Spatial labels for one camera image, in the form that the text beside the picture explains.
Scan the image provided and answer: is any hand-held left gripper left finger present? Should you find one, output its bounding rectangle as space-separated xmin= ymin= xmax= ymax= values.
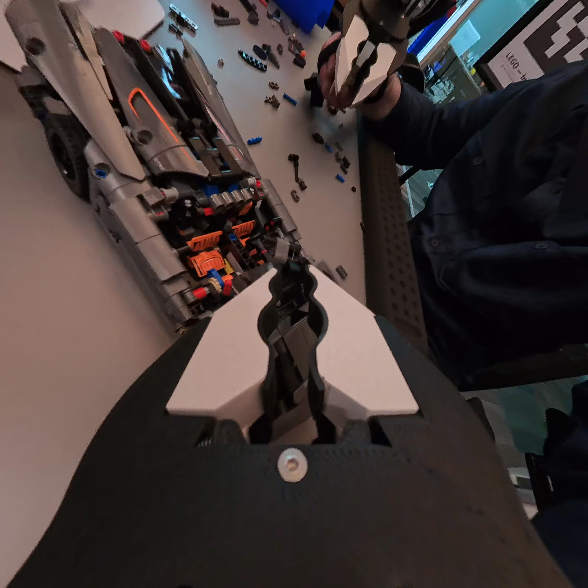
xmin=165 ymin=269 xmax=278 ymax=444

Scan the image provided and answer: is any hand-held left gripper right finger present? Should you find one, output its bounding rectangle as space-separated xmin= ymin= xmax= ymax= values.
xmin=307 ymin=266 xmax=420 ymax=444

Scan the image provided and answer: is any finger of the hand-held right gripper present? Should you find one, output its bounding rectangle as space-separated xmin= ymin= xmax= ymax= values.
xmin=334 ymin=13 xmax=369 ymax=97
xmin=350 ymin=41 xmax=398 ymax=108

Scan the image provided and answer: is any grey lego sports car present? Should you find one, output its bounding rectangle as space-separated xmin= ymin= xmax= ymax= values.
xmin=5 ymin=0 xmax=343 ymax=334

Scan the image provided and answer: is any person's right forearm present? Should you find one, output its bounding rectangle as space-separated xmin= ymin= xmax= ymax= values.
xmin=365 ymin=78 xmax=529 ymax=173

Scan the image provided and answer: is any black lego axle with elbow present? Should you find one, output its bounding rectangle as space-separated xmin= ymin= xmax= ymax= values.
xmin=288 ymin=154 xmax=307 ymax=191

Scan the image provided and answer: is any large black lego piece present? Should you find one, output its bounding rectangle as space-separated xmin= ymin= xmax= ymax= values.
xmin=303 ymin=73 xmax=327 ymax=108

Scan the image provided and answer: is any scatter of dark lego pieces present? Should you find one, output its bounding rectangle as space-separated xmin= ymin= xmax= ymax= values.
xmin=210 ymin=0 xmax=309 ymax=70

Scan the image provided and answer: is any black studded lego plate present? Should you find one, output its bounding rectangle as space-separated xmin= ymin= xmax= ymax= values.
xmin=237 ymin=49 xmax=268 ymax=73

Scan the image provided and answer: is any person's right hand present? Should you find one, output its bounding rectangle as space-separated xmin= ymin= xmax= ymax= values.
xmin=317 ymin=36 xmax=405 ymax=122

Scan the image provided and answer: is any blue storage bin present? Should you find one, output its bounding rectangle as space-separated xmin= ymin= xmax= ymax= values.
xmin=276 ymin=0 xmax=343 ymax=33

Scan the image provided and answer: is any person's navy clothing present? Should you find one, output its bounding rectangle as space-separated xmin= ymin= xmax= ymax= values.
xmin=406 ymin=60 xmax=588 ymax=391

